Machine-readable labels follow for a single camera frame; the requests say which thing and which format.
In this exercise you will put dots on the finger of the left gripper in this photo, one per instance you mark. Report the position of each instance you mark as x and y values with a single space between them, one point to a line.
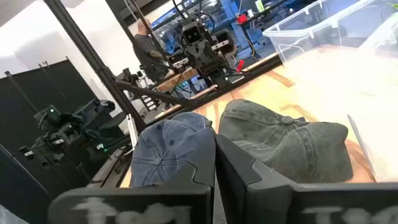
179 62
224 43

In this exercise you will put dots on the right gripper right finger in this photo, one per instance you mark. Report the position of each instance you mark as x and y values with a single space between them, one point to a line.
311 205

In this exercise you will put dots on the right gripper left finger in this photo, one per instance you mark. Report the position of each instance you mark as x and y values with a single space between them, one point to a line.
140 208

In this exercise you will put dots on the dark blue cloth pile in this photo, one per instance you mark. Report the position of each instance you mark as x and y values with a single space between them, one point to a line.
161 149

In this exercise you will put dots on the grey-green washed cap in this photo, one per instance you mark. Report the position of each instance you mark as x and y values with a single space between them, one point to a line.
280 140

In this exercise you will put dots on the black background robot arm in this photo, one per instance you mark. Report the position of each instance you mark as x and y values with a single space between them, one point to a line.
93 115

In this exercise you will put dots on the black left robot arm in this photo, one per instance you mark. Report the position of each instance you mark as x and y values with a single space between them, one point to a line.
219 77

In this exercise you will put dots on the wooden background table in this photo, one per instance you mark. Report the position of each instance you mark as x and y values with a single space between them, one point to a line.
177 79

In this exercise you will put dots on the red box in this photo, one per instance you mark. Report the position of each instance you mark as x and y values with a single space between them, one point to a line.
242 19

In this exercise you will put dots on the person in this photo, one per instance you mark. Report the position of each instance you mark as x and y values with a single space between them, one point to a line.
146 49

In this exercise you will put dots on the clear plastic bin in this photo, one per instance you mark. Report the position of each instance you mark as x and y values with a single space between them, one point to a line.
357 140
311 34

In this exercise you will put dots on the black partition panel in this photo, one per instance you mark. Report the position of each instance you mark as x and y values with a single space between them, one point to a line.
37 93

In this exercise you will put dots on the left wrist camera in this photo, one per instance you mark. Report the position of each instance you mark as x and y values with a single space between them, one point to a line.
192 35

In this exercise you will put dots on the silver mounting bracket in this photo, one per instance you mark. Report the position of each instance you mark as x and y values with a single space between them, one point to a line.
132 130

